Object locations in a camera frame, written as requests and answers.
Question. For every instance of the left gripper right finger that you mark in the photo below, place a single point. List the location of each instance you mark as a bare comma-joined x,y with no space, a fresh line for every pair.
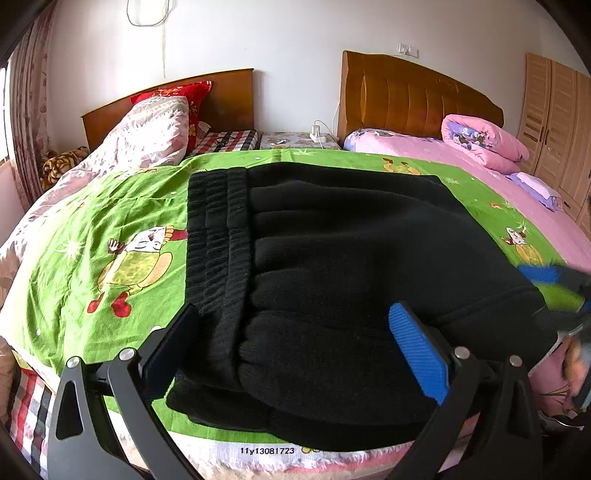
485,425

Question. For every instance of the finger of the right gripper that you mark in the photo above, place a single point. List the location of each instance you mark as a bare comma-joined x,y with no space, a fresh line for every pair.
561,275

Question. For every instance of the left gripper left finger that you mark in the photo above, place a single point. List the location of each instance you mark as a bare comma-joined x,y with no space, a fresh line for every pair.
82,441

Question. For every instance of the black pants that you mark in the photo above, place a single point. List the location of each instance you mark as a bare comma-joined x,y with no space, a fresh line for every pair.
291,271

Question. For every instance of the right hand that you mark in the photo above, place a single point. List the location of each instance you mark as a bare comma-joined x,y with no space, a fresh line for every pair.
574,368

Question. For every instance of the pink bed sheet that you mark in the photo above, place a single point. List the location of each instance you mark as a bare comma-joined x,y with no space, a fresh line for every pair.
545,216

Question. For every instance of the purple white pillow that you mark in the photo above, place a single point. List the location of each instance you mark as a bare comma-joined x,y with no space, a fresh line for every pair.
538,189

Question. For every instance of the folded pink quilt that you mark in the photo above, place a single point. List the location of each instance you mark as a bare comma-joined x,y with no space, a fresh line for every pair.
485,143

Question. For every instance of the light wooden wardrobe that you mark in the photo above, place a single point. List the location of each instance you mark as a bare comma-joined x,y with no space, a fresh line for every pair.
555,127

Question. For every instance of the green cartoon bed sheet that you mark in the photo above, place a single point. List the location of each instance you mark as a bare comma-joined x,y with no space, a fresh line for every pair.
291,261

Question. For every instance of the right wooden headboard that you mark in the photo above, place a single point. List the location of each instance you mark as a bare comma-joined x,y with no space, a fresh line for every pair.
386,92

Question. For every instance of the wooden headboard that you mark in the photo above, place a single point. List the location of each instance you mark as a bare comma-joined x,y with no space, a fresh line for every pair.
228,107
386,92

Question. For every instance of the tiger print plush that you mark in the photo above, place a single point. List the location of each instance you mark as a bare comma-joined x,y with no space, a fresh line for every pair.
55,165

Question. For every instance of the pink floral quilt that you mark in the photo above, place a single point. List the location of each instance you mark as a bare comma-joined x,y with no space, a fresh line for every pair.
106,161

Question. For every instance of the plaid bed sheet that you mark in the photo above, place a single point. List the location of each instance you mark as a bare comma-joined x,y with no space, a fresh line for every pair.
229,141

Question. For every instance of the left wooden headboard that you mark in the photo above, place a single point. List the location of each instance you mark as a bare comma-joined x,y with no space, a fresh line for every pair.
228,107

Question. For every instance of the red embroidered pillow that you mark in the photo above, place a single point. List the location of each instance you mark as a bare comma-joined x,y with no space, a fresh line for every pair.
194,93

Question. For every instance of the window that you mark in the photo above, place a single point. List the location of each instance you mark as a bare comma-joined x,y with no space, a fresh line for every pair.
4,115

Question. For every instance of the pink curtain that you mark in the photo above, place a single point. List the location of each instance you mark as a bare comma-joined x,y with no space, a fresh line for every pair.
28,105

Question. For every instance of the wall socket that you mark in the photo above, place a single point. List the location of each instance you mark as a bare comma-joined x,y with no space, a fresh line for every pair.
409,50

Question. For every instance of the white charger with cable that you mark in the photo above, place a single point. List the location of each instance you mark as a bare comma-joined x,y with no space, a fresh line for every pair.
321,133

